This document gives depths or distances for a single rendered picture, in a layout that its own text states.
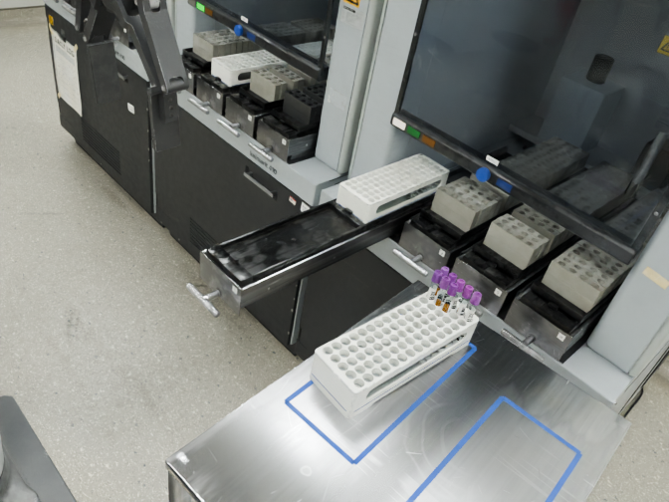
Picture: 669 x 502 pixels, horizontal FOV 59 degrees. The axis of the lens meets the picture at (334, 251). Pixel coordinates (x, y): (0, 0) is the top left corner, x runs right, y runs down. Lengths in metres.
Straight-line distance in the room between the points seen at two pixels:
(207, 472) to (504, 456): 0.44
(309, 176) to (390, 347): 0.75
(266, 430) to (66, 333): 1.37
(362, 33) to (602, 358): 0.89
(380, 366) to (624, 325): 0.55
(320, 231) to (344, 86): 0.43
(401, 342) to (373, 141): 0.67
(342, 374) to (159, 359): 1.23
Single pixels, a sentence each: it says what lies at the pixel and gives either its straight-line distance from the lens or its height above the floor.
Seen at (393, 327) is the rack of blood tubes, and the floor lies 0.87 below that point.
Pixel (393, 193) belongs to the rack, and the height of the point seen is 0.87.
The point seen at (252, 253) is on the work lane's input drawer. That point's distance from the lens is 1.20.
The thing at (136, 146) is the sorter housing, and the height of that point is 0.36.
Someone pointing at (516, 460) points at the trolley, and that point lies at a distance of 0.98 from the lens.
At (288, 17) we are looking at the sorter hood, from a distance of 1.65.
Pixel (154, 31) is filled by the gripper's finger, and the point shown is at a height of 1.36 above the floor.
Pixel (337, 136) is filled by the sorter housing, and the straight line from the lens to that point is 1.59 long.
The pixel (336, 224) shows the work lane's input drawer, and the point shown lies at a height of 0.80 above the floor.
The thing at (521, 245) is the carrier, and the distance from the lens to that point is 1.31.
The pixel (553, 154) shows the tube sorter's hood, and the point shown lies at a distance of 1.22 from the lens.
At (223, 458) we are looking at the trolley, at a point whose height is 0.82.
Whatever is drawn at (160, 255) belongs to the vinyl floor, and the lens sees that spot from 2.45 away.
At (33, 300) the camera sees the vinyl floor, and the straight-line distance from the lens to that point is 2.31.
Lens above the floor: 1.56
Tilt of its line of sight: 38 degrees down
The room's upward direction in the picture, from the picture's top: 12 degrees clockwise
